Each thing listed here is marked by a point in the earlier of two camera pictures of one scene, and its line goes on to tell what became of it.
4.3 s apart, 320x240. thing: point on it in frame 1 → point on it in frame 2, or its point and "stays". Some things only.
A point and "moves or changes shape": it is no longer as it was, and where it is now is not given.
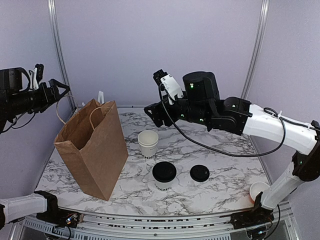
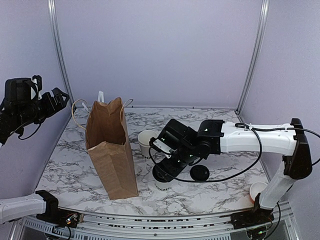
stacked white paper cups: [147, 140] stays
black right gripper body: [195, 112] → [186, 156]
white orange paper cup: [257, 187] stays
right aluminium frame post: [256, 49] stays
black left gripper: [48, 99] → [51, 107]
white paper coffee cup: [164, 186] stays
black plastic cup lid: [164, 171] stays
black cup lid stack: [199, 173] stays
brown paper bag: [93, 143] moves or changes shape
